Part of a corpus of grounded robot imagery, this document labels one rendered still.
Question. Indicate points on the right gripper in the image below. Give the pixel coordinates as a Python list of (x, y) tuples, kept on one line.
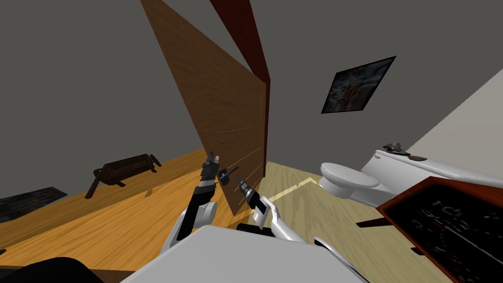
[(246, 190)]

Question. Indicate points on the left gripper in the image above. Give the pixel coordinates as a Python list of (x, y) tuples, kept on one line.
[(208, 172)]

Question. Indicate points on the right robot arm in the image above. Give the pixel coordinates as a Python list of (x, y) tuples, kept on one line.
[(281, 226)]

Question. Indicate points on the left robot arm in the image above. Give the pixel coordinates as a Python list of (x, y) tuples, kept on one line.
[(194, 214)]

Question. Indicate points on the brown wooden door leaf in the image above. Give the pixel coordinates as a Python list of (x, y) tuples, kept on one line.
[(220, 98)]

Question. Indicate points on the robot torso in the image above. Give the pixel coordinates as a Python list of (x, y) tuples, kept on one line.
[(235, 259)]

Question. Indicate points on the dark brown wooden bench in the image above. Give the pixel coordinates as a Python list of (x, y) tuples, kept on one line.
[(123, 169)]

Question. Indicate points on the white toilet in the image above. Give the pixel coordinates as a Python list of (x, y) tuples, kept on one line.
[(353, 182)]

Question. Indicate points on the black floor mat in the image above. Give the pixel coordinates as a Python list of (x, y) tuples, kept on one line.
[(27, 202)]

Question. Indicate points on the dark red wooden cabinet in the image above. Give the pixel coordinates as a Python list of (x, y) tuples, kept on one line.
[(452, 224)]

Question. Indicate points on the dark framed wall picture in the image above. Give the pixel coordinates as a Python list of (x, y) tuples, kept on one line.
[(357, 84)]

